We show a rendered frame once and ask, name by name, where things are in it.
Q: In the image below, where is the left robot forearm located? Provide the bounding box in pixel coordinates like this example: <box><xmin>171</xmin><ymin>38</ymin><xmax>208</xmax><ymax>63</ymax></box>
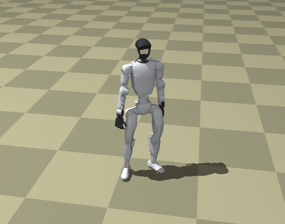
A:
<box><xmin>157</xmin><ymin>87</ymin><xmax>165</xmax><ymax>105</ymax></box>

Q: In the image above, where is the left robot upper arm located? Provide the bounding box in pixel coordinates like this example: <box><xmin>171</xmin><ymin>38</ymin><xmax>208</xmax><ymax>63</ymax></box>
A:
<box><xmin>154</xmin><ymin>60</ymin><xmax>165</xmax><ymax>89</ymax></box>

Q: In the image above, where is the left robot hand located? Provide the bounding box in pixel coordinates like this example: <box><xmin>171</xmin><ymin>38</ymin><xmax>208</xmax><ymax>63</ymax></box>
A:
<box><xmin>158</xmin><ymin>101</ymin><xmax>165</xmax><ymax>116</ymax></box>

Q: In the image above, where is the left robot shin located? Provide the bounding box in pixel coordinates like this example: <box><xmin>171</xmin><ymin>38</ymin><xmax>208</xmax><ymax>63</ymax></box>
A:
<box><xmin>149</xmin><ymin>139</ymin><xmax>160</xmax><ymax>164</ymax></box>

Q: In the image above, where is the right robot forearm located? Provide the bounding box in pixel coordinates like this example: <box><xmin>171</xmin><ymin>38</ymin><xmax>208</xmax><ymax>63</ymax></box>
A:
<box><xmin>117</xmin><ymin>88</ymin><xmax>126</xmax><ymax>115</ymax></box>

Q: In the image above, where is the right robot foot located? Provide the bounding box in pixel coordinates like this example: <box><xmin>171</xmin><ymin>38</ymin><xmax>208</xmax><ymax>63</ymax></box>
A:
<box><xmin>121</xmin><ymin>165</ymin><xmax>130</xmax><ymax>180</ymax></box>

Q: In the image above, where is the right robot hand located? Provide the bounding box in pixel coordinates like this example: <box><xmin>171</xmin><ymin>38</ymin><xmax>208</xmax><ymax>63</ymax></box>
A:
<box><xmin>115</xmin><ymin>110</ymin><xmax>127</xmax><ymax>129</ymax></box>

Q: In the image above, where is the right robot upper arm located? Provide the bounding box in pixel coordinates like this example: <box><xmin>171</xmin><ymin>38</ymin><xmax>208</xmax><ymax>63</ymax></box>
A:
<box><xmin>120</xmin><ymin>63</ymin><xmax>133</xmax><ymax>95</ymax></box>

